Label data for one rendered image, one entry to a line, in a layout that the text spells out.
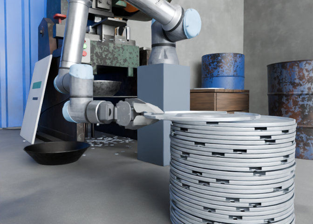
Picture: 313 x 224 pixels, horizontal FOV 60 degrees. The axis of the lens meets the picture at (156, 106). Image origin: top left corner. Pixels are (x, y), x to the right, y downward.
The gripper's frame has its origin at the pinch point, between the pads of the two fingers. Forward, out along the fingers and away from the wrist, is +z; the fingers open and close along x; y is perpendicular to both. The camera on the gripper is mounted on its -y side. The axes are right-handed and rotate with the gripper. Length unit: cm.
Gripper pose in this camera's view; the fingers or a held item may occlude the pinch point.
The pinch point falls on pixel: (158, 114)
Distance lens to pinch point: 75.4
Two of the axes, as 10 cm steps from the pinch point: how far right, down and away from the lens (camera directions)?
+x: 0.0, 10.0, 0.3
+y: 4.5, -0.2, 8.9
